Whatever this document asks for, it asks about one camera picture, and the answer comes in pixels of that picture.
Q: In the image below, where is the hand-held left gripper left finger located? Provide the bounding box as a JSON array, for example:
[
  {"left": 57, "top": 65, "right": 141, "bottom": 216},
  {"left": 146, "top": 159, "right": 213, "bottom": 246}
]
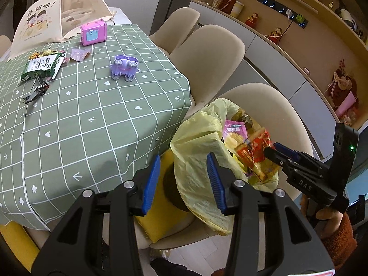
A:
[{"left": 31, "top": 155, "right": 161, "bottom": 276}]

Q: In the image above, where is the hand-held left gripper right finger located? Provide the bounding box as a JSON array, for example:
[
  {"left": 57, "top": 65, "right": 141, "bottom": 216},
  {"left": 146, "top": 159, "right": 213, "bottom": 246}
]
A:
[{"left": 206, "top": 152, "right": 335, "bottom": 276}]

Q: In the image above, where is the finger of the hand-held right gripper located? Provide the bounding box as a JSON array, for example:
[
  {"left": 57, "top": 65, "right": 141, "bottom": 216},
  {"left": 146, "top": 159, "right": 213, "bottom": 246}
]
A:
[
  {"left": 264, "top": 147, "right": 293, "bottom": 171},
  {"left": 273, "top": 142, "right": 303, "bottom": 162}
]

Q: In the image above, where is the black trash bin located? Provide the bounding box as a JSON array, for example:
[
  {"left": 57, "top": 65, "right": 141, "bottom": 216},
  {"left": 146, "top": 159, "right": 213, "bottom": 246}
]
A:
[{"left": 162, "top": 165, "right": 196, "bottom": 212}]

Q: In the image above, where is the red snack packet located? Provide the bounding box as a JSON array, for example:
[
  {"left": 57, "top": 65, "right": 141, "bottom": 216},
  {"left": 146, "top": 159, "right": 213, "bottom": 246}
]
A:
[{"left": 236, "top": 131, "right": 272, "bottom": 179}]

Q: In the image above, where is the pink snack packet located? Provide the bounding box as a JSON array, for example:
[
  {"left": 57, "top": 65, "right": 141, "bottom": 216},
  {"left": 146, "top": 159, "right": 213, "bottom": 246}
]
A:
[{"left": 224, "top": 119, "right": 249, "bottom": 156}]

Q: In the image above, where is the yellow plastic bin bag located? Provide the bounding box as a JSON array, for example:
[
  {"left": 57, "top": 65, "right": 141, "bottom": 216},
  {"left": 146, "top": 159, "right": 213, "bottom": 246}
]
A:
[{"left": 170, "top": 98, "right": 281, "bottom": 235}]

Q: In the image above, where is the black snack wrapper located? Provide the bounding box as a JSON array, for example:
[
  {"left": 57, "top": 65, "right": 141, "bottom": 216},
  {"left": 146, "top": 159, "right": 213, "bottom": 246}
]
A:
[{"left": 23, "top": 80, "right": 50, "bottom": 104}]

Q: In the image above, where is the lilac wrapper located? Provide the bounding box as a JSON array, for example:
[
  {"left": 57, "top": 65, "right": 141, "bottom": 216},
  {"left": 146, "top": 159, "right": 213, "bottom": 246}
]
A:
[{"left": 70, "top": 48, "right": 91, "bottom": 62}]

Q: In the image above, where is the green snack packet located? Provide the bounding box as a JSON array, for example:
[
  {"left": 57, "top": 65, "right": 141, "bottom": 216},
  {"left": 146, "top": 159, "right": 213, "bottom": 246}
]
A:
[{"left": 20, "top": 52, "right": 66, "bottom": 81}]

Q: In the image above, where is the yellow snack packet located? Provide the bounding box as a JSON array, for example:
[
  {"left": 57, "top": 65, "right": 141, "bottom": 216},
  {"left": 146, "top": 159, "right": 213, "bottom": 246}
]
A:
[{"left": 29, "top": 49, "right": 62, "bottom": 61}]

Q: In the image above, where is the person's right forearm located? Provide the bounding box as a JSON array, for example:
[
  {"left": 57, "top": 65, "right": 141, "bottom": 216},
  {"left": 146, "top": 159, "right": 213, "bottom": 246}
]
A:
[{"left": 318, "top": 213, "right": 358, "bottom": 271}]

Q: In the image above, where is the person's right hand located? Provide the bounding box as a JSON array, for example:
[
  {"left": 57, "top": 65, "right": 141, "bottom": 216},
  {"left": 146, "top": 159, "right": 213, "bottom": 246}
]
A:
[{"left": 315, "top": 207, "right": 344, "bottom": 223}]

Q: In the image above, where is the yellow cushion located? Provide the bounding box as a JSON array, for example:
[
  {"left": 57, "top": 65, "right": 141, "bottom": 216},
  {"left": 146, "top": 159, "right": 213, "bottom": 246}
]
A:
[
  {"left": 135, "top": 151, "right": 196, "bottom": 243},
  {"left": 0, "top": 223, "right": 41, "bottom": 250}
]

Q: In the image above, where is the cream dining chair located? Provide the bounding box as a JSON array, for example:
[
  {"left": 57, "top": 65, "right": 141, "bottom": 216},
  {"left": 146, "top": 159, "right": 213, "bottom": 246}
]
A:
[
  {"left": 170, "top": 24, "right": 246, "bottom": 112},
  {"left": 0, "top": 34, "right": 12, "bottom": 56},
  {"left": 135, "top": 83, "right": 314, "bottom": 250},
  {"left": 149, "top": 7, "right": 201, "bottom": 55}
]

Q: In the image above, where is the grey sideboard cabinet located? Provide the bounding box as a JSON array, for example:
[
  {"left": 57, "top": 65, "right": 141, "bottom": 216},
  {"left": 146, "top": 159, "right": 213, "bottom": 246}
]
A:
[{"left": 188, "top": 0, "right": 368, "bottom": 161}]

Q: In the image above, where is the large pink flower bouquet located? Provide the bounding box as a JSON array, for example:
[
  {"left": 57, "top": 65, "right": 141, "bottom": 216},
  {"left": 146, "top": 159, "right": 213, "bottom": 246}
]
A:
[{"left": 325, "top": 60, "right": 360, "bottom": 124}]

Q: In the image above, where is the green checked tablecloth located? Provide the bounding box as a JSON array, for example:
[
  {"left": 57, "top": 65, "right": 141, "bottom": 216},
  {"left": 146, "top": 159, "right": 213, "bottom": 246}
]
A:
[{"left": 0, "top": 23, "right": 193, "bottom": 232}]

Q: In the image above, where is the purple toy car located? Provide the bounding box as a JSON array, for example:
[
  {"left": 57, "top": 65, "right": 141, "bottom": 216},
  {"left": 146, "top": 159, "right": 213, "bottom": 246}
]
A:
[{"left": 109, "top": 55, "right": 140, "bottom": 82}]

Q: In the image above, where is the panda plush toy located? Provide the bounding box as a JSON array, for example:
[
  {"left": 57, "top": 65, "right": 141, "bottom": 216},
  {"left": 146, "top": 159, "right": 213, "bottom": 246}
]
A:
[{"left": 339, "top": 9, "right": 360, "bottom": 33}]

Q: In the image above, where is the black power track socket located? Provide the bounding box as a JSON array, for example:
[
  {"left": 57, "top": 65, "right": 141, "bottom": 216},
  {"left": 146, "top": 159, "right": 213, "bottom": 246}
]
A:
[{"left": 257, "top": 0, "right": 309, "bottom": 27}]

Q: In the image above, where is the yellow and white cup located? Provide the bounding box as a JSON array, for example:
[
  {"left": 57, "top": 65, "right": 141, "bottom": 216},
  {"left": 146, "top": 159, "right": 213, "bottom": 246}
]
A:
[{"left": 231, "top": 0, "right": 245, "bottom": 18}]

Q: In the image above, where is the pink toy box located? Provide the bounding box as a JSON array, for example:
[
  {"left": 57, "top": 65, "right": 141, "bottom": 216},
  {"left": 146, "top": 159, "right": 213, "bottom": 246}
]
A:
[{"left": 80, "top": 18, "right": 107, "bottom": 47}]

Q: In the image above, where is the grey tall cabinet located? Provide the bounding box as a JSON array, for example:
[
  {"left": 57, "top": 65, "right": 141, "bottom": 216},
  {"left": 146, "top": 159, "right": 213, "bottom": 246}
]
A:
[{"left": 155, "top": 0, "right": 199, "bottom": 32}]

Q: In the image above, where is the cream mesh food cover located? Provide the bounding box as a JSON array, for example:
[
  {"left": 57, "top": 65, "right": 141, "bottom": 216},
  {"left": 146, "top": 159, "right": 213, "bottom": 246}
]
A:
[{"left": 6, "top": 0, "right": 118, "bottom": 61}]

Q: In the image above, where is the wooden wall shelf unit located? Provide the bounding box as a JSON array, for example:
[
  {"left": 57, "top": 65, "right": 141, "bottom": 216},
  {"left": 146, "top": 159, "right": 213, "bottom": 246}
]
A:
[{"left": 191, "top": 0, "right": 368, "bottom": 130}]

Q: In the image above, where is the white charger cable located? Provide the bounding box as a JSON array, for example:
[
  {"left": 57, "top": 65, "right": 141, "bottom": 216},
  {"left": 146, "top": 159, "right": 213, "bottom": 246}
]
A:
[{"left": 269, "top": 17, "right": 291, "bottom": 39}]

